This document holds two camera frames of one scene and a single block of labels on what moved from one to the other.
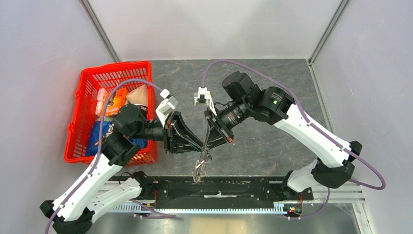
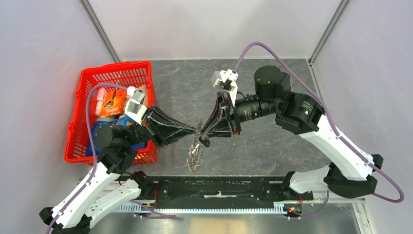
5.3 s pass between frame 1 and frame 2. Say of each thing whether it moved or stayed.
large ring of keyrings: moved
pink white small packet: stayed
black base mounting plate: stayed
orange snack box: stayed
